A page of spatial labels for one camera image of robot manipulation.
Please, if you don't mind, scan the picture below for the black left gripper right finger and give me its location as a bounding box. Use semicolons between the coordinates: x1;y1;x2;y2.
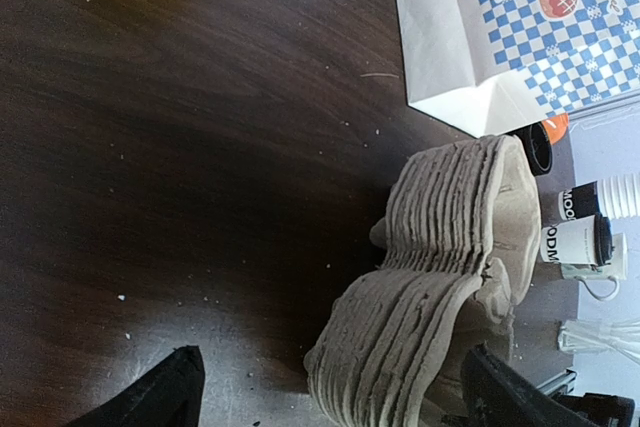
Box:
461;344;592;427

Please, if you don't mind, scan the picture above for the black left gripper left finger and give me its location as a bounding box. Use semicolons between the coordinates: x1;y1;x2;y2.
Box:
66;346;205;427

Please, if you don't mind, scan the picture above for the cardboard cup carrier stack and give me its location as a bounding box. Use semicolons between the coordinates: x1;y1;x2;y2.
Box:
304;135;541;426

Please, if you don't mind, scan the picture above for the white paper coffee cup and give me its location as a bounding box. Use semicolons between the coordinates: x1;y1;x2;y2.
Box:
540;216;596;265

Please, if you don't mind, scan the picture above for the black plastic cup lid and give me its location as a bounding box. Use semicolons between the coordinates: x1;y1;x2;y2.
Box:
593;213;614;267

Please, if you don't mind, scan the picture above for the ceramic mug with coral print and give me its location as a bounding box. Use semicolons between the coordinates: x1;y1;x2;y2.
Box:
561;233;628;302

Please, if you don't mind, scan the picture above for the white paper cup stack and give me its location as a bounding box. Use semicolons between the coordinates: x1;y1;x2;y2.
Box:
557;173;640;221

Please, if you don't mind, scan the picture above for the black cup lid stack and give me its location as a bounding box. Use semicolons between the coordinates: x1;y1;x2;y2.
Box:
510;122;553;176

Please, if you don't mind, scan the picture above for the orange plastic bowl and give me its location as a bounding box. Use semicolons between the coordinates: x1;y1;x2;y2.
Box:
541;113;569;145

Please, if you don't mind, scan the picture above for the blue checkered paper bag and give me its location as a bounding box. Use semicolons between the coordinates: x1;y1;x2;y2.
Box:
396;0;639;137

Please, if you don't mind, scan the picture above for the metal front rail base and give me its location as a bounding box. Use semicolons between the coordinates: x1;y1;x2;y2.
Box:
537;369;577;397

